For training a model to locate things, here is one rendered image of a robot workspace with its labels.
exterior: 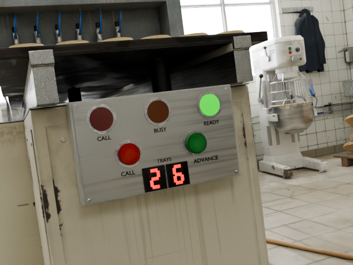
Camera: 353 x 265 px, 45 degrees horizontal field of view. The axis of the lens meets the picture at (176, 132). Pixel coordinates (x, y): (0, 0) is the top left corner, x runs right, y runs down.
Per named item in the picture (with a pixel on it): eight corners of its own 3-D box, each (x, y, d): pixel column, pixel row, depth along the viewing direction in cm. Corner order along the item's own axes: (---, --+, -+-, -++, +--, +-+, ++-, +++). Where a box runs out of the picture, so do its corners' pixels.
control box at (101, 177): (79, 203, 60) (65, 103, 59) (231, 173, 68) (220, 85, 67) (83, 207, 56) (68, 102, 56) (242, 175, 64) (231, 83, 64)
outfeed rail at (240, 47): (74, 118, 252) (72, 106, 252) (79, 117, 253) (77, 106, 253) (238, 82, 64) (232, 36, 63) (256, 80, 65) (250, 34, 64)
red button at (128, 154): (117, 166, 59) (115, 144, 59) (138, 162, 60) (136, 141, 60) (120, 166, 57) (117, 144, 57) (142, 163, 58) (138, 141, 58)
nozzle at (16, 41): (16, 73, 128) (7, 13, 127) (26, 72, 129) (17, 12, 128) (15, 71, 122) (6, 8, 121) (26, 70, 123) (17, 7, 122)
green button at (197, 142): (185, 154, 62) (182, 134, 62) (204, 151, 63) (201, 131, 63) (189, 155, 61) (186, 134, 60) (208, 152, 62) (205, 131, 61)
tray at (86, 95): (145, 84, 132) (145, 80, 132) (8, 99, 118) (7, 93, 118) (107, 98, 188) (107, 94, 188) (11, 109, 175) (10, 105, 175)
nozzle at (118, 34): (117, 64, 138) (109, 9, 137) (125, 63, 139) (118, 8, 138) (121, 62, 133) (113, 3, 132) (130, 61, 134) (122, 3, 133)
